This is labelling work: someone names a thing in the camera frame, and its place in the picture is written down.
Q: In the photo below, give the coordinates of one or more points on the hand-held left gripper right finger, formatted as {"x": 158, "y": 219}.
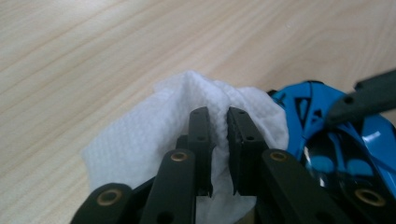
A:
{"x": 246, "y": 155}

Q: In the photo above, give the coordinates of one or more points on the blue and black toy car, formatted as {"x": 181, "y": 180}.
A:
{"x": 383, "y": 140}

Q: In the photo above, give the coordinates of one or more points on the white wet wipe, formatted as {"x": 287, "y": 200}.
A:
{"x": 140, "y": 133}

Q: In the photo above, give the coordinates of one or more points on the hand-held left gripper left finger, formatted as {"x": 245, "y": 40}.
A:
{"x": 204, "y": 155}

